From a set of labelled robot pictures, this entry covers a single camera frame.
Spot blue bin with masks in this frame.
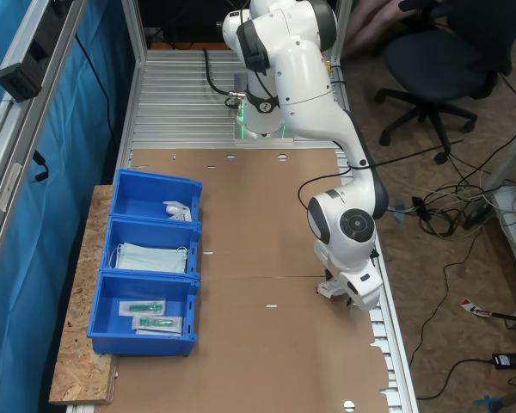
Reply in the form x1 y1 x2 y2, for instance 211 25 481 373
99 214 202 280

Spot chipboard wood plank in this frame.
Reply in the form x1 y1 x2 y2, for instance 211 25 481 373
48 184 120 405

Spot black hanging cable with plug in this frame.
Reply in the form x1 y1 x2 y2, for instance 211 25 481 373
30 149 51 182

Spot blue bin with syringe packets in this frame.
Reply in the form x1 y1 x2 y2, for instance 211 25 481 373
87 269 199 357

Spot brown cardboard sheet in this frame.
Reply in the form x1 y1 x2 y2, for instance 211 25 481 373
107 274 390 413
126 148 373 279

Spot black floor power strip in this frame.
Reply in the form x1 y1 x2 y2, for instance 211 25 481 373
463 200 495 230

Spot aluminium frame post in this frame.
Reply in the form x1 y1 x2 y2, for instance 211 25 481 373
329 0 353 70
120 0 150 151

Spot tangled floor cables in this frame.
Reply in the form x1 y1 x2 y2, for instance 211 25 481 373
412 163 500 240

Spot thick black base cable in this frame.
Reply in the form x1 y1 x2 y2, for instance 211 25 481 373
203 46 244 108

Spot red white floor label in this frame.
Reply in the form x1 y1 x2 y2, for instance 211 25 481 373
460 297 494 319

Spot dark office chair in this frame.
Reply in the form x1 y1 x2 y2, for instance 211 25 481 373
376 0 516 164

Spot black adapter cable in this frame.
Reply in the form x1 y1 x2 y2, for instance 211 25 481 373
415 359 498 401

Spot blue tape piece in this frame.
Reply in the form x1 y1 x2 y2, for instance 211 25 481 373
390 200 409 225
472 395 504 413

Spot person's leg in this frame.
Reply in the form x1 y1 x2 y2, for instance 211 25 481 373
341 0 399 59

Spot blue bin with gauze packets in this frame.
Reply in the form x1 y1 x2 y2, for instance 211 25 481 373
110 168 204 224

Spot aluminium cross beam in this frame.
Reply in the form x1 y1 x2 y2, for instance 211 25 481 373
0 0 128 270

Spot white printed gauze packet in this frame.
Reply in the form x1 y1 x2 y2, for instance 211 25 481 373
316 277 345 299

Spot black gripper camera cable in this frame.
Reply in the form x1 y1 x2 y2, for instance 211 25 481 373
298 161 373 212

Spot black power adapter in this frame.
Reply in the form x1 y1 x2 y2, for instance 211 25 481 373
492 352 516 370

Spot green syringe packet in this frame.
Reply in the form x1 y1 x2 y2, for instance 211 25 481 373
119 299 167 318
131 316 185 336

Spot surgical face mask stack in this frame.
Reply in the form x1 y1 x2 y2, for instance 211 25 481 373
108 241 189 275

